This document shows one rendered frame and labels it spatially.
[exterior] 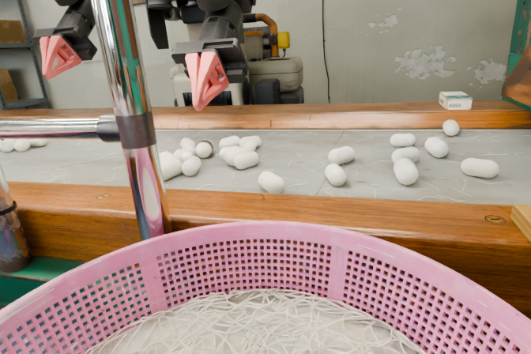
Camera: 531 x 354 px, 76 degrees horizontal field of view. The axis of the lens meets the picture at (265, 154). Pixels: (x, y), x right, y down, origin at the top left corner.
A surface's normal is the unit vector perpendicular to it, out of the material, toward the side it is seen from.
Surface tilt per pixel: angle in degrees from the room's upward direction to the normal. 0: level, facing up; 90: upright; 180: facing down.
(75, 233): 90
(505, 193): 0
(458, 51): 91
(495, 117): 45
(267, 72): 90
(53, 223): 90
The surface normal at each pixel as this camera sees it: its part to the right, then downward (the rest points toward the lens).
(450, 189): -0.07, -0.95
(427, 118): -0.22, -0.44
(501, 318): -0.94, -0.10
